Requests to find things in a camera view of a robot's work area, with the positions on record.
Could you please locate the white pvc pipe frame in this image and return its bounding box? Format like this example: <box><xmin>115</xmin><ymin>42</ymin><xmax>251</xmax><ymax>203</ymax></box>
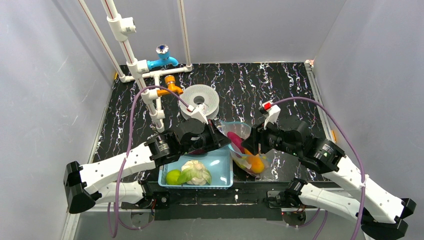
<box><xmin>78</xmin><ymin>0</ymin><xmax>193</xmax><ymax>133</ymax></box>

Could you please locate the grey filament spool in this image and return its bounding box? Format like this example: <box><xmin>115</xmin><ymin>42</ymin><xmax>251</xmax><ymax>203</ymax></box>
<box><xmin>180</xmin><ymin>84</ymin><xmax>220</xmax><ymax>120</ymax></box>

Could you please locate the white cauliflower with leaves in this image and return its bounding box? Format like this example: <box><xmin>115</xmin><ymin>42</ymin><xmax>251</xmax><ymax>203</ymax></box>
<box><xmin>178</xmin><ymin>160</ymin><xmax>212</xmax><ymax>186</ymax></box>

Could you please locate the light blue plastic basket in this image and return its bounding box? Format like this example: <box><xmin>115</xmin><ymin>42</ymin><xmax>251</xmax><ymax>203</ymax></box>
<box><xmin>158</xmin><ymin>146</ymin><xmax>234</xmax><ymax>190</ymax></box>

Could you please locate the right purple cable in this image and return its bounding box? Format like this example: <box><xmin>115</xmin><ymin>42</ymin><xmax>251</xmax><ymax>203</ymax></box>
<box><xmin>271</xmin><ymin>96</ymin><xmax>367</xmax><ymax>240</ymax></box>

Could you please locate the orange faucet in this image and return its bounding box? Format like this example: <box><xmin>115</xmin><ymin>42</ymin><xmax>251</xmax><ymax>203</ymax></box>
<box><xmin>156</xmin><ymin>75</ymin><xmax>184</xmax><ymax>97</ymax></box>

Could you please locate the black base frame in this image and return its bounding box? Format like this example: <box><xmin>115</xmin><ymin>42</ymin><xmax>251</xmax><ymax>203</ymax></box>
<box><xmin>145</xmin><ymin>181</ymin><xmax>332</xmax><ymax>222</ymax></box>

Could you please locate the orange carrot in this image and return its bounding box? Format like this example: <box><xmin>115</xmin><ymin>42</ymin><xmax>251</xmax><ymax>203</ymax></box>
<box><xmin>245</xmin><ymin>150</ymin><xmax>265</xmax><ymax>174</ymax></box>

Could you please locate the blue faucet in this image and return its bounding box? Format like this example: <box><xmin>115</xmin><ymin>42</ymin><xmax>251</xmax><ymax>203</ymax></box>
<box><xmin>147</xmin><ymin>44</ymin><xmax>179</xmax><ymax>70</ymax></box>

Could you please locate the large yellow banana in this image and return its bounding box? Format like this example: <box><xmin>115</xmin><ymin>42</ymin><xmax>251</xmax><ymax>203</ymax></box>
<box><xmin>232</xmin><ymin>153</ymin><xmax>256</xmax><ymax>172</ymax></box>

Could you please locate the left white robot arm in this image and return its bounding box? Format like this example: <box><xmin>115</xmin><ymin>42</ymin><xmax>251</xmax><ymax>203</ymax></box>
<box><xmin>63</xmin><ymin>118</ymin><xmax>231</xmax><ymax>214</ymax></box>

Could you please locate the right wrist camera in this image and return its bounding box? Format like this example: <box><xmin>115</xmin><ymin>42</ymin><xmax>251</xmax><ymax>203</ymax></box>
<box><xmin>259</xmin><ymin>101</ymin><xmax>281</xmax><ymax>130</ymax></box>

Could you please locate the magenta sweet potato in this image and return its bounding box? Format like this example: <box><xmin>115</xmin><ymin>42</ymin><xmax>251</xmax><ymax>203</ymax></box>
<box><xmin>227</xmin><ymin>131</ymin><xmax>245</xmax><ymax>154</ymax></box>

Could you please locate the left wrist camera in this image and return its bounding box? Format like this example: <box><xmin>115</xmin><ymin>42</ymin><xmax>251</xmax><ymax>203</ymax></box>
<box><xmin>186</xmin><ymin>103</ymin><xmax>209</xmax><ymax>124</ymax></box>

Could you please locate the purple eggplant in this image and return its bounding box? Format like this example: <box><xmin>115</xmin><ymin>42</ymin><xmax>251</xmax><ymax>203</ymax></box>
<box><xmin>188</xmin><ymin>149</ymin><xmax>207</xmax><ymax>156</ymax></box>

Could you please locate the clear zip top bag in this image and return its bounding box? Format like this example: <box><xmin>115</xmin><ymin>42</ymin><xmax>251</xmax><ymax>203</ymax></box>
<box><xmin>220</xmin><ymin>121</ymin><xmax>278</xmax><ymax>182</ymax></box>

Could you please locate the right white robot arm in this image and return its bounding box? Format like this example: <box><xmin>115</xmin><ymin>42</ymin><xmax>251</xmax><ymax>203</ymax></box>
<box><xmin>241</xmin><ymin>117</ymin><xmax>417</xmax><ymax>240</ymax></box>

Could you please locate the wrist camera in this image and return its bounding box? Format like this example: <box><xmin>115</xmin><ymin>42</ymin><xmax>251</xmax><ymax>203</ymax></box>
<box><xmin>186</xmin><ymin>103</ymin><xmax>209</xmax><ymax>124</ymax></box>
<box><xmin>259</xmin><ymin>101</ymin><xmax>281</xmax><ymax>130</ymax></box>

